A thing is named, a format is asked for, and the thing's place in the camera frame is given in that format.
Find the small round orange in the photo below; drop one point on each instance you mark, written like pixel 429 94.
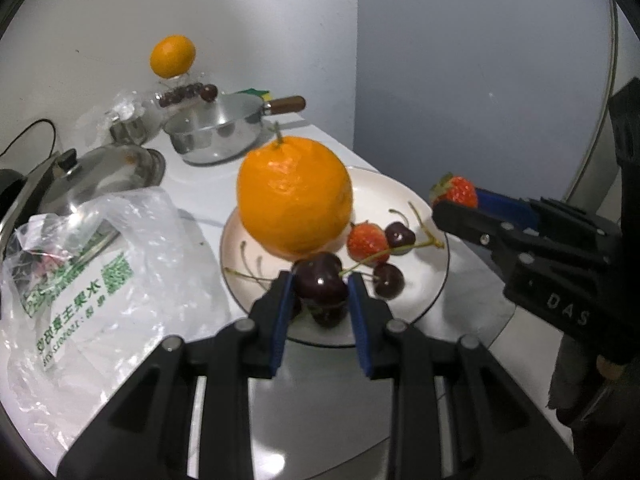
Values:
pixel 172 57

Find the clear plastic bag green print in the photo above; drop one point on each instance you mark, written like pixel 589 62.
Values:
pixel 150 240

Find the red strawberry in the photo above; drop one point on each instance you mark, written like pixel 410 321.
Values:
pixel 460 192
pixel 367 242

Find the white plate with dark rim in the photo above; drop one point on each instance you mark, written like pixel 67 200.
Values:
pixel 385 187

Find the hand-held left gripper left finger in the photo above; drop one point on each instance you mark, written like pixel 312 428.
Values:
pixel 281 320

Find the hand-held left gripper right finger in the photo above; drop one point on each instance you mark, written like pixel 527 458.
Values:
pixel 359 325

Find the crumpled clear plastic wrap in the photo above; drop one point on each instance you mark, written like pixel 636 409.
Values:
pixel 120 105

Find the large steel pan lid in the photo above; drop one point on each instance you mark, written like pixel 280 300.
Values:
pixel 110 170

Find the person's right forearm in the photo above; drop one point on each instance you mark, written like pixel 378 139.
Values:
pixel 565 380

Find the steel cup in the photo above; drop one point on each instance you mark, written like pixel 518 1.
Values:
pixel 127 130

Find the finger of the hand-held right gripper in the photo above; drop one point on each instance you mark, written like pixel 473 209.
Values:
pixel 465 220
pixel 505 205

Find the dark red cherry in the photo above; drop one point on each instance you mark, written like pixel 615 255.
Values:
pixel 389 281
pixel 400 237
pixel 320 277

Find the row of dark round snacks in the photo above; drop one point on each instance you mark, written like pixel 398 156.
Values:
pixel 180 95

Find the large orange with stem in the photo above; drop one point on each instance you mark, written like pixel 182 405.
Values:
pixel 295 195

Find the yellow green sponge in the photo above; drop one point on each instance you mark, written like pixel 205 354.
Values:
pixel 255 94

